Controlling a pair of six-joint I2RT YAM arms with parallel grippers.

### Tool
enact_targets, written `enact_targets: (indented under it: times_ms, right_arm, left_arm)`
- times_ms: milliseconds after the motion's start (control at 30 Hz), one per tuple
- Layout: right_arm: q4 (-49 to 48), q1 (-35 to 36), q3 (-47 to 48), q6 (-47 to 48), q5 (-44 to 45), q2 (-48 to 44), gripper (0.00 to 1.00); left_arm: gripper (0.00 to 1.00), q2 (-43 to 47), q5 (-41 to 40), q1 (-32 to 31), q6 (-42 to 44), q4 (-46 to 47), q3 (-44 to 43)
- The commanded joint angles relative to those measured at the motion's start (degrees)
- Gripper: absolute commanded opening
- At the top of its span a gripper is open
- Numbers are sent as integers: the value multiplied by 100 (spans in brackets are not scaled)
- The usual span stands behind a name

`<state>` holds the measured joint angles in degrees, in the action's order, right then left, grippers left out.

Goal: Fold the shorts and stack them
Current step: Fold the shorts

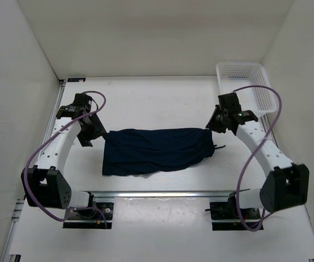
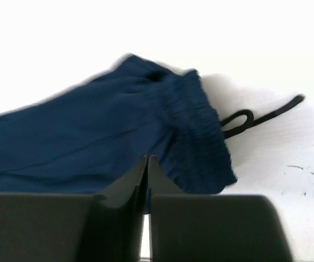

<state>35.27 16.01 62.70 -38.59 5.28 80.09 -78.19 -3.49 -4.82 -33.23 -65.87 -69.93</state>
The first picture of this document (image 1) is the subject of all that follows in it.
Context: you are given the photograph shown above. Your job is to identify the navy blue shorts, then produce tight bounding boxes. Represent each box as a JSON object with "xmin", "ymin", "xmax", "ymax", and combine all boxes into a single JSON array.
[{"xmin": 102, "ymin": 128, "xmax": 224, "ymax": 176}]

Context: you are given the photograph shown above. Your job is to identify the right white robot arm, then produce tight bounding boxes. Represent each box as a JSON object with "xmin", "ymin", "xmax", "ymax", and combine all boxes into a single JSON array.
[{"xmin": 206, "ymin": 105, "xmax": 309, "ymax": 218}]

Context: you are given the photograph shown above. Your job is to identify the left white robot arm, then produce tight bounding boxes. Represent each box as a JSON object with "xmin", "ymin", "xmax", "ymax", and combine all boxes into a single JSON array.
[{"xmin": 21, "ymin": 106, "xmax": 106, "ymax": 218}]

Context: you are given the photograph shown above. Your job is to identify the white plastic mesh basket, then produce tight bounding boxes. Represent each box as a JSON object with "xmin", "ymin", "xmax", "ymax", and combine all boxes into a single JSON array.
[{"xmin": 216, "ymin": 62, "xmax": 277, "ymax": 117}]

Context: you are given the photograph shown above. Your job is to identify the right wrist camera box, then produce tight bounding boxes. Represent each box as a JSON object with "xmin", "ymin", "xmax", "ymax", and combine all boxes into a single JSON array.
[{"xmin": 218, "ymin": 92, "xmax": 242, "ymax": 114}]

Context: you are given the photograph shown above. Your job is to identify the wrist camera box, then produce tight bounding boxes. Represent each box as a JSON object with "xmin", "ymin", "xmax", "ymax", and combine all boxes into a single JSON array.
[
  {"xmin": 218, "ymin": 92, "xmax": 242, "ymax": 114},
  {"xmin": 73, "ymin": 93, "xmax": 93, "ymax": 111}
]

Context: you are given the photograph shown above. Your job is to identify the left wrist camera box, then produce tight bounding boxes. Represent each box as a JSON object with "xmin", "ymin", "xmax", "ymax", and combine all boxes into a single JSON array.
[{"xmin": 73, "ymin": 93, "xmax": 93, "ymax": 111}]

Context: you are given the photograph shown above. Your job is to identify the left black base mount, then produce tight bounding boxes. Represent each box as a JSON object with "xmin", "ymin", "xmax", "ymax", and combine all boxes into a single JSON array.
[{"xmin": 63, "ymin": 202, "xmax": 114, "ymax": 230}]

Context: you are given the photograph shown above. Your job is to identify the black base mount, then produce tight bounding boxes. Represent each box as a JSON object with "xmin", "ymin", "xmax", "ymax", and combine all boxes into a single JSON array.
[
  {"xmin": 63, "ymin": 202, "xmax": 114, "ymax": 230},
  {"xmin": 205, "ymin": 202, "xmax": 261, "ymax": 231}
]

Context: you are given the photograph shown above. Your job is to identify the aluminium front rail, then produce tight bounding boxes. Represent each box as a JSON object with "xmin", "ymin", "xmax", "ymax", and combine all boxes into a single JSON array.
[{"xmin": 26, "ymin": 189, "xmax": 239, "ymax": 200}]

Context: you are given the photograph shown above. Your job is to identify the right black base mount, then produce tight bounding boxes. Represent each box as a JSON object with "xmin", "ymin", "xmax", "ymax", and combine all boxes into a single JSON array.
[{"xmin": 205, "ymin": 202, "xmax": 261, "ymax": 231}]

